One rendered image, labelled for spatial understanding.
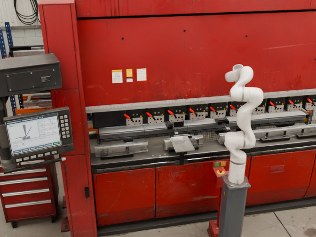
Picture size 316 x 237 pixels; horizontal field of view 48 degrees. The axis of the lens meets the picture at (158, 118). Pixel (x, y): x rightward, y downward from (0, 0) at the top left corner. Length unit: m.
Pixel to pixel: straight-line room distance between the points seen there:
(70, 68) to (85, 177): 1.01
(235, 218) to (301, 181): 1.34
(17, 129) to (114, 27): 1.08
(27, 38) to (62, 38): 4.65
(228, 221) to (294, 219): 1.35
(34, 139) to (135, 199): 1.31
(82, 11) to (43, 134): 0.98
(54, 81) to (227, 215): 1.69
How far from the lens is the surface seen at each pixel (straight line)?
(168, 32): 3.06
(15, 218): 4.06
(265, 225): 4.11
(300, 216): 4.34
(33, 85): 2.60
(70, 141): 2.80
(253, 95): 2.48
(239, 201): 2.96
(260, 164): 3.81
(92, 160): 3.39
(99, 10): 2.93
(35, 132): 2.71
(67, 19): 2.75
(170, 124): 3.62
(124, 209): 3.67
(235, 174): 2.82
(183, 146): 3.32
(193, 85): 3.26
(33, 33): 7.38
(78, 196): 3.40
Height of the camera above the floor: 2.67
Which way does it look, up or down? 26 degrees down
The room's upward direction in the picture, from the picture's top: straight up
